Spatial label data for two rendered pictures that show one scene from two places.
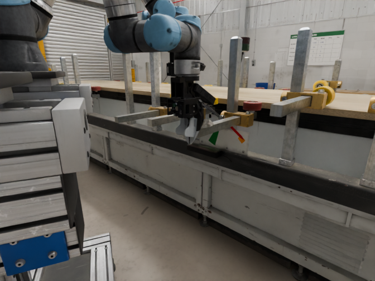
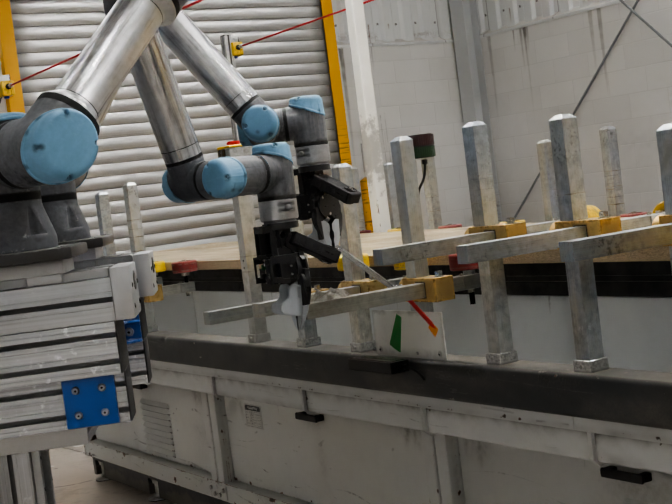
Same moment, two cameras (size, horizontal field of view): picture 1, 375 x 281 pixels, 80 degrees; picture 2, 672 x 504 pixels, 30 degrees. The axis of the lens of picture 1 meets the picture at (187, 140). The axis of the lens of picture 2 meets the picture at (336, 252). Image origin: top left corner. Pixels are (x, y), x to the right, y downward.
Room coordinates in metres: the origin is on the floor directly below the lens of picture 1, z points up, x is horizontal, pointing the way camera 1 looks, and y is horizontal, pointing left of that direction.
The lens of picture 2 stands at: (-1.62, -0.81, 1.08)
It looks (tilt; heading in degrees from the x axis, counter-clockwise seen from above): 3 degrees down; 17
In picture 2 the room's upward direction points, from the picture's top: 7 degrees counter-clockwise
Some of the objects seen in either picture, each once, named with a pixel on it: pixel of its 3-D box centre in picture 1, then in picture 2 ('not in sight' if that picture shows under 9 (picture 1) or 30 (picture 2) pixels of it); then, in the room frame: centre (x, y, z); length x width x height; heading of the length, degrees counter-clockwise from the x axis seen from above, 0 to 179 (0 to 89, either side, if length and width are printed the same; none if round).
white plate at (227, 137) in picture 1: (221, 138); (407, 334); (0.96, -0.15, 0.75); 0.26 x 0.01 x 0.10; 48
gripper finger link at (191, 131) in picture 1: (190, 131); (293, 307); (0.67, -0.01, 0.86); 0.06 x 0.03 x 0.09; 138
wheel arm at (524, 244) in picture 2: not in sight; (576, 234); (0.57, -0.57, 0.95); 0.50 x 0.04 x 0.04; 138
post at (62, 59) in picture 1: (66, 84); (110, 264); (2.12, 1.11, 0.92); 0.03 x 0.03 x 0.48; 48
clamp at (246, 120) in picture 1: (236, 118); (426, 288); (0.94, -0.21, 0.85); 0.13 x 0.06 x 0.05; 48
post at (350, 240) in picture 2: not in sight; (353, 268); (1.12, -0.01, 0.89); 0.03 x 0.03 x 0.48; 48
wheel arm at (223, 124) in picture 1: (227, 122); (394, 296); (0.86, -0.16, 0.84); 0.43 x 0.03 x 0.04; 138
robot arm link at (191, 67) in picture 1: (187, 68); (279, 211); (0.68, 0.00, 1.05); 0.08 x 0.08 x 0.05
